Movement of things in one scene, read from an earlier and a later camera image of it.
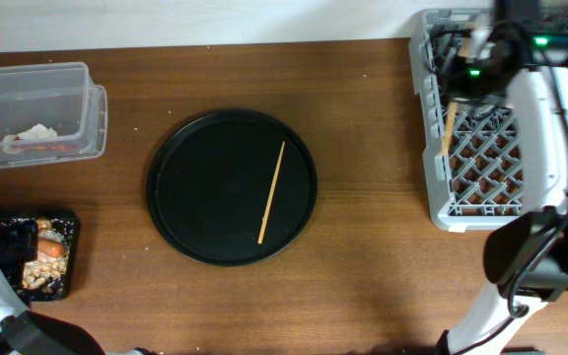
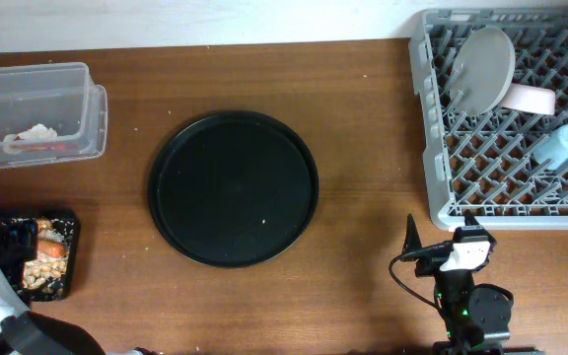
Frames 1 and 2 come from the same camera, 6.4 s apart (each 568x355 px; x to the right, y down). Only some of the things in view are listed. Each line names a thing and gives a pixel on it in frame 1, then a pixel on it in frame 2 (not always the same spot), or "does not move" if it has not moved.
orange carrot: [50, 248] does not move
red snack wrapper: [41, 148] does not move
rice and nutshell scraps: [44, 276] does not move
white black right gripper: [483, 100] to [411, 242]
